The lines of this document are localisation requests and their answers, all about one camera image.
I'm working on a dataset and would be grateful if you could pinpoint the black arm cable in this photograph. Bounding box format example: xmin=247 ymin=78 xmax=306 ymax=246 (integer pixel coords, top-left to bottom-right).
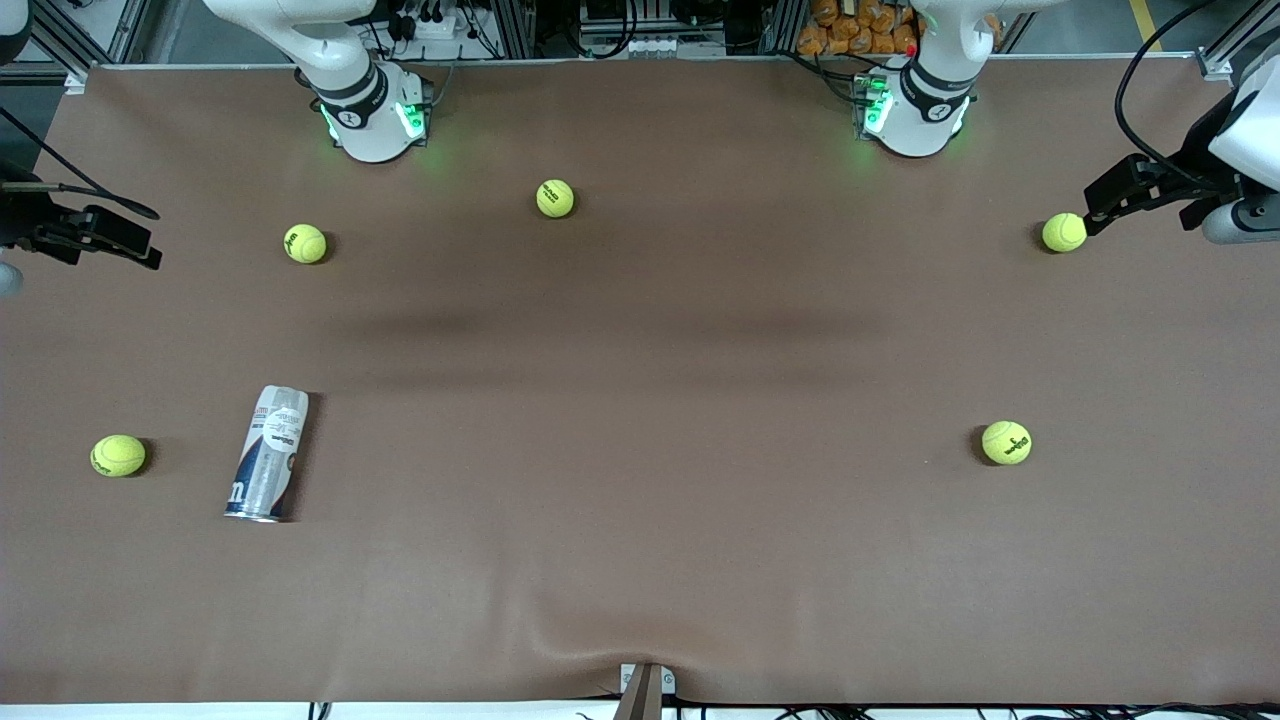
xmin=0 ymin=104 xmax=161 ymax=222
xmin=1114 ymin=0 xmax=1223 ymax=169

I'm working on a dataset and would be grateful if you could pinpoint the metal table clamp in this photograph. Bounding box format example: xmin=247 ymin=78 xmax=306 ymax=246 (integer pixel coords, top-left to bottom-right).
xmin=612 ymin=662 xmax=677 ymax=720

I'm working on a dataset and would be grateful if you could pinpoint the brown table cloth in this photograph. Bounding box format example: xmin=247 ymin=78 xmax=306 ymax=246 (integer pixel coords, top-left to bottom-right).
xmin=0 ymin=58 xmax=1280 ymax=707

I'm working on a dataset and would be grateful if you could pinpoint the white connector block row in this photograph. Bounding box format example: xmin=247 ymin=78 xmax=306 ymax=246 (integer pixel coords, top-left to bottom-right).
xmin=580 ymin=34 xmax=727 ymax=60

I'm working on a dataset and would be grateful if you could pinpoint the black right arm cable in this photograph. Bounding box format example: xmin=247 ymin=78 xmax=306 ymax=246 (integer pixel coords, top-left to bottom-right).
xmin=0 ymin=104 xmax=161 ymax=222

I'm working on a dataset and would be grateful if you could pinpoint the orange net bag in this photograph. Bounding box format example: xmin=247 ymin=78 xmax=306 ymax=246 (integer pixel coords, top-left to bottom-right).
xmin=796 ymin=0 xmax=921 ymax=57

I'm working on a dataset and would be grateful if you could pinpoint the white power strip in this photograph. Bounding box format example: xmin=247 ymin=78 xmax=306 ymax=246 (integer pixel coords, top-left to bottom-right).
xmin=398 ymin=8 xmax=463 ymax=43

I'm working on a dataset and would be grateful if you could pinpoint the clear tennis ball can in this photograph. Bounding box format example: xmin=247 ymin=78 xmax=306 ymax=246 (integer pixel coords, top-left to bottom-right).
xmin=224 ymin=384 xmax=311 ymax=524

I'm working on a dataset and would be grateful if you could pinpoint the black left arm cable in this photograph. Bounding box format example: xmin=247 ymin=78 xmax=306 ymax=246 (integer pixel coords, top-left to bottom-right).
xmin=1114 ymin=0 xmax=1223 ymax=169

